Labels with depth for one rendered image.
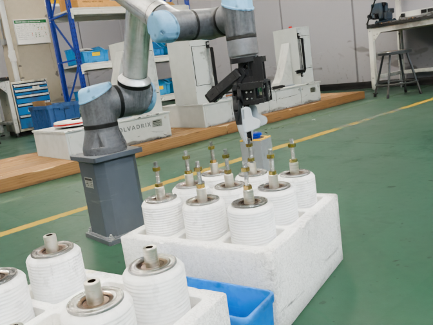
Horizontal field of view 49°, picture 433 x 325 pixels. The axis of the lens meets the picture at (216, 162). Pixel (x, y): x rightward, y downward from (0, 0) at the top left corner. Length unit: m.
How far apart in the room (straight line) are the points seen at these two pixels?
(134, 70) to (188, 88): 2.24
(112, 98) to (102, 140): 0.14
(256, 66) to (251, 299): 0.55
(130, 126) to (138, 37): 1.81
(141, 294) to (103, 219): 0.95
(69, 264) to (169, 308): 0.23
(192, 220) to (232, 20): 0.48
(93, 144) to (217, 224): 0.72
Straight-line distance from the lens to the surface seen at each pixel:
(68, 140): 3.18
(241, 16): 1.18
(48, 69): 7.61
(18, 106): 6.58
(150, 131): 3.47
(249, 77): 1.20
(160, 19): 1.17
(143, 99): 1.70
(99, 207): 1.66
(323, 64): 6.97
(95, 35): 10.54
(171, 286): 0.73
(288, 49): 4.77
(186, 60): 3.85
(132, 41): 1.62
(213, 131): 3.73
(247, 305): 0.95
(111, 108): 1.65
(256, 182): 1.21
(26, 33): 7.56
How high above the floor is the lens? 0.53
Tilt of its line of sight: 11 degrees down
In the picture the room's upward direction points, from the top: 8 degrees counter-clockwise
